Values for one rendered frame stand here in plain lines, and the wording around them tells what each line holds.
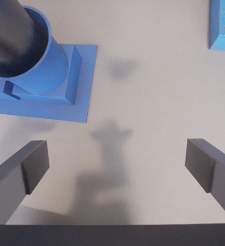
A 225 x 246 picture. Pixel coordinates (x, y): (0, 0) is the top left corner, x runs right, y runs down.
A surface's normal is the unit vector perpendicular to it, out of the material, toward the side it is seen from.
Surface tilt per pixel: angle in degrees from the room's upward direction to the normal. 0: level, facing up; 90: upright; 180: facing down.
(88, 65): 0
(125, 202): 0
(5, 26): 90
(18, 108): 0
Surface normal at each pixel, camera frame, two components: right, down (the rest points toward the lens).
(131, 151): -0.13, -0.16
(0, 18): 0.85, 0.49
